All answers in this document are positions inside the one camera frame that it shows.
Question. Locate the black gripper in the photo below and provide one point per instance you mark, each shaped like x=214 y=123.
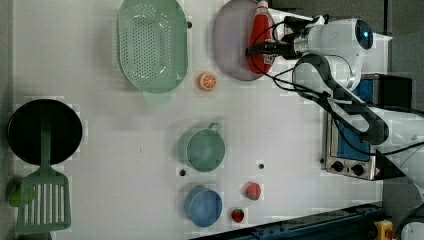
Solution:
x=293 y=45

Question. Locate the red plush ketchup bottle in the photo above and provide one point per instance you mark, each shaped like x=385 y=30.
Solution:
x=261 y=34

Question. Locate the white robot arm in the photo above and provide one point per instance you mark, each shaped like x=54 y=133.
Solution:
x=329 y=58

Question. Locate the grey round plate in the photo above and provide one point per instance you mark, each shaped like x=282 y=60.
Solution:
x=230 y=37

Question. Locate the orange slice toy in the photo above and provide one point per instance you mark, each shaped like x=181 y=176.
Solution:
x=206 y=81

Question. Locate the green perforated colander basket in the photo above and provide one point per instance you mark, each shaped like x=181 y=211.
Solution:
x=153 y=52

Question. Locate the silver toaster oven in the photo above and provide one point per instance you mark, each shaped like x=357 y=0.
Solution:
x=346 y=154

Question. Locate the red strawberry toy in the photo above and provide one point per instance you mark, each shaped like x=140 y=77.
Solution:
x=237 y=215

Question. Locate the blue cup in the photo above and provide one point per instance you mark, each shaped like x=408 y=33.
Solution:
x=203 y=206

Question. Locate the yellow red emergency button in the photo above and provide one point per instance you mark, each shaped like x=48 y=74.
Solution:
x=385 y=230

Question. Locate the black round pan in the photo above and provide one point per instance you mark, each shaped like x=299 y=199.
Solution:
x=24 y=131

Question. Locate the green slotted spatula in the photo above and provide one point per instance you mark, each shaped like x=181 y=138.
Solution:
x=45 y=199

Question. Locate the green round toy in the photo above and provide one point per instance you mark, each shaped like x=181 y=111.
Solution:
x=15 y=196

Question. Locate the green cup with handle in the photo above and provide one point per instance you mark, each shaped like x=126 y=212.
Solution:
x=202 y=149

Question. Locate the blue metal rail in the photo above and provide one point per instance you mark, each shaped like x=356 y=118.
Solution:
x=353 y=223

